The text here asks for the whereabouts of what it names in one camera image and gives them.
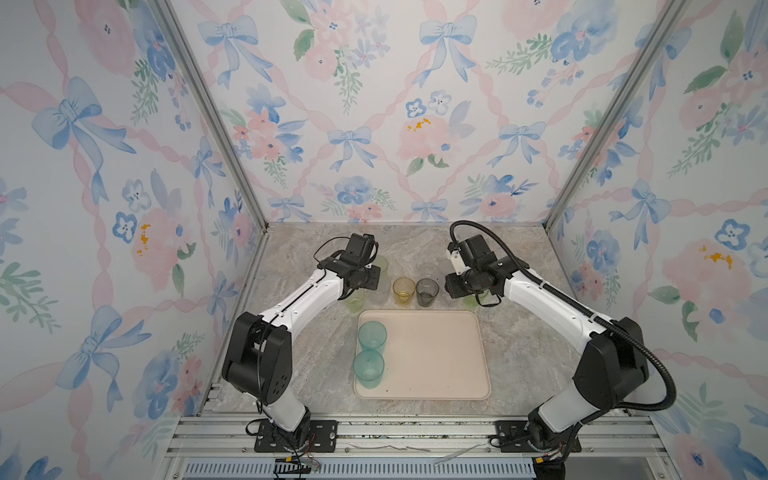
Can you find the aluminium frame rail base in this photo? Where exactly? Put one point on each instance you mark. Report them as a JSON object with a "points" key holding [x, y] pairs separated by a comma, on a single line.
{"points": [[224, 446]]}

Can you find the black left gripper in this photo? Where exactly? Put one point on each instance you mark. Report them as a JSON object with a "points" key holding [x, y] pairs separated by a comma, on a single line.
{"points": [[374, 281]]}

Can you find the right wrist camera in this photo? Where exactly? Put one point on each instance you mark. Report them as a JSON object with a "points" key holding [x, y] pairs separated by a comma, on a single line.
{"points": [[453, 255]]}

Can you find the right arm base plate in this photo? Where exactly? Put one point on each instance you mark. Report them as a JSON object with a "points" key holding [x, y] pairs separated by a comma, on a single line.
{"points": [[519, 436]]}

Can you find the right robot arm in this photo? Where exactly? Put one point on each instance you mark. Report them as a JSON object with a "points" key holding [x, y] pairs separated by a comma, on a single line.
{"points": [[610, 366]]}

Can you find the green cup right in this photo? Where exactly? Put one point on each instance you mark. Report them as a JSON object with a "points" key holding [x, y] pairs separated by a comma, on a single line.
{"points": [[473, 301]]}

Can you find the yellow cup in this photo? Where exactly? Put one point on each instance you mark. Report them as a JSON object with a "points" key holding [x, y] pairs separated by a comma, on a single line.
{"points": [[404, 290]]}

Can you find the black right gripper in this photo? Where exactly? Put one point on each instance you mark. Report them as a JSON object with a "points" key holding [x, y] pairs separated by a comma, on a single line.
{"points": [[451, 287]]}

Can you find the right aluminium corner post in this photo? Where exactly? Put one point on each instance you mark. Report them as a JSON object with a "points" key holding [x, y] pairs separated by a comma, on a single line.
{"points": [[641, 66]]}

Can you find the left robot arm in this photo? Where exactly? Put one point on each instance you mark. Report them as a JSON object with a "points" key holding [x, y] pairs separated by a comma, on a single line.
{"points": [[259, 357]]}

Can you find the clear cup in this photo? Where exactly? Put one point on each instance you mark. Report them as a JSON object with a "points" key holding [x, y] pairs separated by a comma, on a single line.
{"points": [[381, 295], [430, 270], [445, 267]]}

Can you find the beige rectangular tray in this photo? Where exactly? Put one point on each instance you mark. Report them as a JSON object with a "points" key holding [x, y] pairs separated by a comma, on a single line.
{"points": [[429, 355]]}

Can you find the small green cup left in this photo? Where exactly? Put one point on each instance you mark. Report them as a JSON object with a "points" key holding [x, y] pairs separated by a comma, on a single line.
{"points": [[356, 301]]}

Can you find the grey smoky cup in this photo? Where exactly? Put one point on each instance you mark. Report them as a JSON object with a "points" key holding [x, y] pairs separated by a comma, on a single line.
{"points": [[426, 291]]}

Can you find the teal cup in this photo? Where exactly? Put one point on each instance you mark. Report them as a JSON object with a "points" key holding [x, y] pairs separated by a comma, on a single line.
{"points": [[368, 367], [372, 335]]}

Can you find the tall light green cup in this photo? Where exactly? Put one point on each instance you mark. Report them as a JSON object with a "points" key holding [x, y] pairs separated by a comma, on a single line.
{"points": [[382, 263]]}

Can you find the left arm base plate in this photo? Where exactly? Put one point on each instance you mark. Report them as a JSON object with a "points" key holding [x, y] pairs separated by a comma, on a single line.
{"points": [[314, 436]]}

